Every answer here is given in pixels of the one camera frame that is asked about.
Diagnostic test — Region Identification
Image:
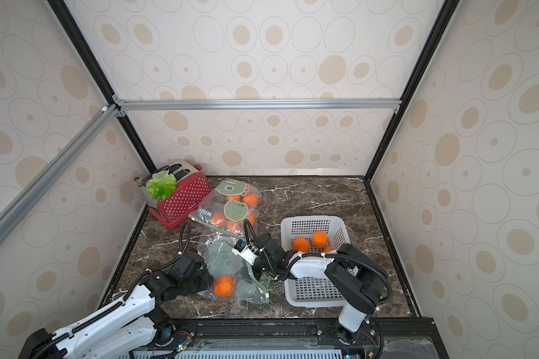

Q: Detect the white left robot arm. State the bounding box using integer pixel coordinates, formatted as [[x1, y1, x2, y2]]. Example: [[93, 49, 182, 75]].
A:
[[19, 250, 214, 358]]

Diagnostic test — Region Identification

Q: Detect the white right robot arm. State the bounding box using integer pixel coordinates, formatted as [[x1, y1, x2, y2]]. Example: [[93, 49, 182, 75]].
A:
[[253, 234, 393, 334]]

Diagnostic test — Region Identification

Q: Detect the white perforated plastic basket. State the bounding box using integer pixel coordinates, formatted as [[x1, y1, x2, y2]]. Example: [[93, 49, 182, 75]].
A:
[[281, 215, 350, 308]]

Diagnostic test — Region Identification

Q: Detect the red polka-dot toaster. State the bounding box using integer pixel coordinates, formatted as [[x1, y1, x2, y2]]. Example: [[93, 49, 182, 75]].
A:
[[134, 160, 211, 229]]

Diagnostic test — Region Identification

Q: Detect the green plastic lettuce leaf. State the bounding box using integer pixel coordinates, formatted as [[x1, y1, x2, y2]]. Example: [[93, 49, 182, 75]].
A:
[[146, 170, 177, 201]]

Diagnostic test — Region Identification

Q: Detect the aluminium rear cross bar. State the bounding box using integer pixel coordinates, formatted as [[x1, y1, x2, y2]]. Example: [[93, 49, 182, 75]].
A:
[[118, 98, 401, 111]]

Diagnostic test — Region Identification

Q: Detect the aluminium left side bar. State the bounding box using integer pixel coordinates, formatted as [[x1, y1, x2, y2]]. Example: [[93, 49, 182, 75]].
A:
[[0, 104, 118, 245]]

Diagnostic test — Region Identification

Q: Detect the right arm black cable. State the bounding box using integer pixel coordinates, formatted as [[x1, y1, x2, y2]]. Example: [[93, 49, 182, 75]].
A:
[[243, 218, 394, 306]]

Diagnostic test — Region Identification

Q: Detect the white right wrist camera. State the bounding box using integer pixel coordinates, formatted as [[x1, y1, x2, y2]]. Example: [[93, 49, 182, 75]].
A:
[[231, 239, 258, 266]]

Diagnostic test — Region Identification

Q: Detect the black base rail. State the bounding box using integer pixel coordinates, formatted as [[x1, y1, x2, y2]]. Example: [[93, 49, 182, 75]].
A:
[[81, 318, 448, 358]]

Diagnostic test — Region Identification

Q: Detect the black left corner post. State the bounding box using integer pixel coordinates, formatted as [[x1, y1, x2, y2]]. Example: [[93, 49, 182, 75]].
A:
[[46, 1, 157, 172]]

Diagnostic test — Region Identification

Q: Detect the black corner frame post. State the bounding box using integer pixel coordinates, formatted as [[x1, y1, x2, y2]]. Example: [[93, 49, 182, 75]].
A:
[[363, 0, 461, 184]]

